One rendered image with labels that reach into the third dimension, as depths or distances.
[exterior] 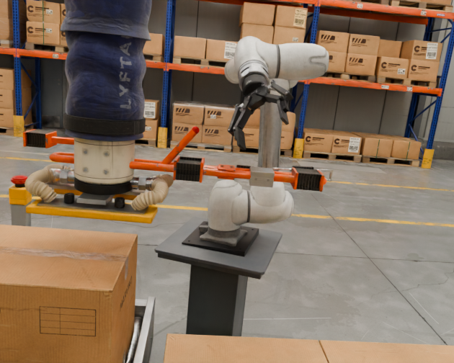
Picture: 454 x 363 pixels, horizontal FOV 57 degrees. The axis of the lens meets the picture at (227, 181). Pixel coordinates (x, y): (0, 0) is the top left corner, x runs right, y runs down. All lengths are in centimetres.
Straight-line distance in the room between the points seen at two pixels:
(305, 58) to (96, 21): 60
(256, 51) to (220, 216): 87
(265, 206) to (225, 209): 18
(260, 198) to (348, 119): 840
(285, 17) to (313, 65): 716
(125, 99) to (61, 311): 59
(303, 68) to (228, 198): 79
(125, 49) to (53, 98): 891
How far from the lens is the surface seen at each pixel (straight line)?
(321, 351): 176
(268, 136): 189
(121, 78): 117
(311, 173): 125
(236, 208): 192
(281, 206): 194
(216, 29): 964
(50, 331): 130
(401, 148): 940
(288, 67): 132
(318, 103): 999
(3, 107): 910
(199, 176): 121
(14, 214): 196
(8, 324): 133
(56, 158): 131
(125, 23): 117
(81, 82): 118
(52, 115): 1012
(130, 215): 117
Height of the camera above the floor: 153
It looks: 14 degrees down
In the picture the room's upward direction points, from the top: 5 degrees clockwise
